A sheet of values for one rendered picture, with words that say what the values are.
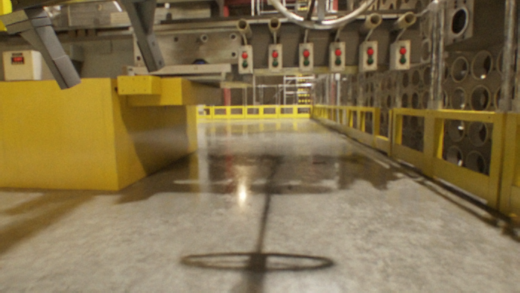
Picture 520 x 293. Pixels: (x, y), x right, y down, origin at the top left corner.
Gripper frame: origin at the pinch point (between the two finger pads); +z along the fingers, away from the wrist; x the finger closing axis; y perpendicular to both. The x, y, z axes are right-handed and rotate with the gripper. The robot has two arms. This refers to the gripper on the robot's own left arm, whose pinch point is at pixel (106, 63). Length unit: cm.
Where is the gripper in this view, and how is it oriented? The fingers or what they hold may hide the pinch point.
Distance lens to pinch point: 40.5
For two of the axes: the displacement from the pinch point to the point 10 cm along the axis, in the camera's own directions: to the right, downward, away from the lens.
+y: 0.8, -4.9, 8.7
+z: 1.9, 8.6, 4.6
